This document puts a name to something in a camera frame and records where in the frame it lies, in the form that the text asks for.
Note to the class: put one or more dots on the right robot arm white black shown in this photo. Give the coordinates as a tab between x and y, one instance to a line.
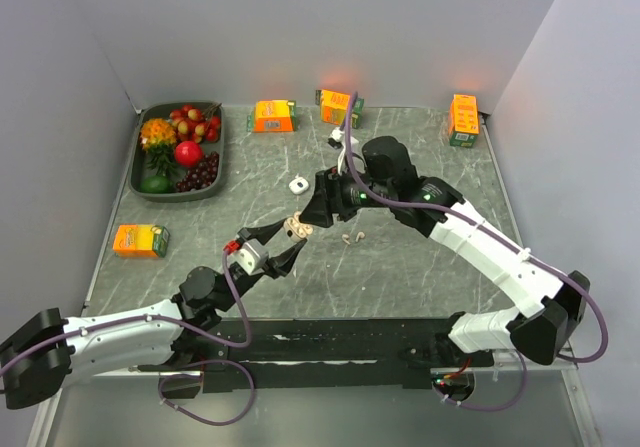
546	308

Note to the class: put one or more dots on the orange juice box back middle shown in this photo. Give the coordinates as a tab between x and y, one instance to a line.
333	107

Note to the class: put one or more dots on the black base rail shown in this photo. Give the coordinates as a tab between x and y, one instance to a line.
328	353

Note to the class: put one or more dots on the dark purple grape bunch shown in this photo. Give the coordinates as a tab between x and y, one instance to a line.
202	175

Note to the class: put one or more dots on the orange juice box back left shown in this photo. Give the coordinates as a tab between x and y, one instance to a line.
273	116

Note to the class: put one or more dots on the orange juice box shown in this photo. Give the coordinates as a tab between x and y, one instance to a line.
273	116
463	126
141	241
333	107

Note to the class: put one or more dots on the pink earbud charging case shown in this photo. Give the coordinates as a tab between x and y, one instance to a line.
295	229

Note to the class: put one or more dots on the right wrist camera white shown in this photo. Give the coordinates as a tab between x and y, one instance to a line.
337	141

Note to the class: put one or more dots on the orange juice box front left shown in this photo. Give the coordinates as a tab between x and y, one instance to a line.
141	241

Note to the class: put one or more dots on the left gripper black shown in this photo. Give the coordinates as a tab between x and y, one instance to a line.
281	263

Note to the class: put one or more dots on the green toy avocado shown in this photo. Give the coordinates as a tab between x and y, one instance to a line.
157	184

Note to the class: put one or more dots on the red toy apple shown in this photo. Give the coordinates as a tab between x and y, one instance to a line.
188	154

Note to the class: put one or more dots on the white earbud charging case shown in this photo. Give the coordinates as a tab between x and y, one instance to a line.
298	185

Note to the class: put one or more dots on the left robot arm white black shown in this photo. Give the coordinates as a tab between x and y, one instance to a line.
50	351

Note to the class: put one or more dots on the orange juice box back right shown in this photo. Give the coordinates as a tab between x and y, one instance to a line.
463	126

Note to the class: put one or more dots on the orange toy pineapple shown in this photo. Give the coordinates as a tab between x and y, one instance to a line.
158	140

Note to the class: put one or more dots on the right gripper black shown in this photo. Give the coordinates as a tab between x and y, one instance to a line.
328	197

